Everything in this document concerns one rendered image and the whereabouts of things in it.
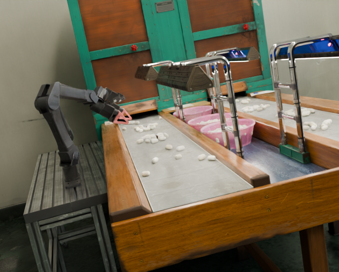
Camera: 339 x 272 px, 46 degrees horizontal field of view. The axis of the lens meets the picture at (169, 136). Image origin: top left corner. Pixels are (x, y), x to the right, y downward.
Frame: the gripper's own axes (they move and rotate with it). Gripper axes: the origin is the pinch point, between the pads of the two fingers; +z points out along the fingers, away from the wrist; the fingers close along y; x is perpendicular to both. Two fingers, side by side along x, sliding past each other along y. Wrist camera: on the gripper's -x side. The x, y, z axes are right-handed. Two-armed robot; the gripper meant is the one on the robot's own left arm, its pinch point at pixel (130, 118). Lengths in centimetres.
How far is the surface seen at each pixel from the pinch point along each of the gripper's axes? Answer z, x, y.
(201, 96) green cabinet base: 45, -36, 41
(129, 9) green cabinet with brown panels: -30, -63, 43
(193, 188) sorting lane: 10, 1, -129
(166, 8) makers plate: -8, -77, 42
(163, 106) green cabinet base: 22.5, -15.7, 41.1
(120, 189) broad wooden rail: -8, 13, -120
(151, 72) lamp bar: -6.4, -29.0, -36.8
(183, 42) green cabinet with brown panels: 14, -63, 42
